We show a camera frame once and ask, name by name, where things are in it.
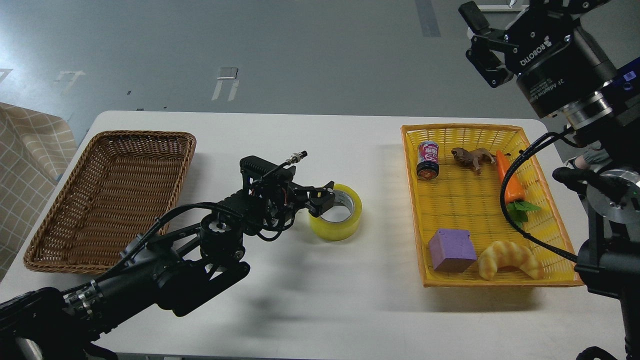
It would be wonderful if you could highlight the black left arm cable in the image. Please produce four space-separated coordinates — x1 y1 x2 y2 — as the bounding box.
107 200 281 276

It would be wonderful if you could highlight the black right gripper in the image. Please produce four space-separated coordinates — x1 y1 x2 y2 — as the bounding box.
458 0 617 117

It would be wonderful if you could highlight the brown toy lion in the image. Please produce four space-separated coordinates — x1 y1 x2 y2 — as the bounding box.
450 146 496 175

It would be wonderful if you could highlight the orange toy carrot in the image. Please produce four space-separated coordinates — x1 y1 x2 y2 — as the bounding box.
495 150 542 227

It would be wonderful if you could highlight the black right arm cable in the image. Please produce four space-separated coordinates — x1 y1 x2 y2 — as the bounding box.
500 131 581 264

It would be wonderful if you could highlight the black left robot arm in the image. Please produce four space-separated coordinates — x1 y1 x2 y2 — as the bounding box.
1 151 337 360

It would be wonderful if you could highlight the yellow tape roll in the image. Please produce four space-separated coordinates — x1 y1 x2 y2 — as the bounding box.
308 183 363 242

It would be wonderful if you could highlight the small soda can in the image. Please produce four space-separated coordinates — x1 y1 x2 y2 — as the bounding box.
416 140 440 181

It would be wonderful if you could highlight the brown wicker basket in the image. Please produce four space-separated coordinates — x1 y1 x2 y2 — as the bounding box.
23 130 197 275

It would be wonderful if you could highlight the yellow plastic basket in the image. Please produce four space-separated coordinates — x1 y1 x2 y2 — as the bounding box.
401 121 583 287

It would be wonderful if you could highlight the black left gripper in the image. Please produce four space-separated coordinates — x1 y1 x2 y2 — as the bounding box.
270 181 336 223

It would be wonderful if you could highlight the beige checkered cloth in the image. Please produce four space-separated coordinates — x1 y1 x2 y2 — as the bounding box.
0 103 78 277

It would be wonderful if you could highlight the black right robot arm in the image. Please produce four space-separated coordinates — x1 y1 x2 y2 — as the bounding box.
458 0 639 360

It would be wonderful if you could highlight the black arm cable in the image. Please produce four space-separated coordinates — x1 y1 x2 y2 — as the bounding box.
500 131 581 264
107 200 281 276

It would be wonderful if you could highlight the purple cube block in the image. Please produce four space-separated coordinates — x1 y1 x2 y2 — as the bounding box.
429 228 478 273

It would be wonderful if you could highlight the toy croissant bread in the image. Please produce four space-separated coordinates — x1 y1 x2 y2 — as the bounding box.
477 240 544 281

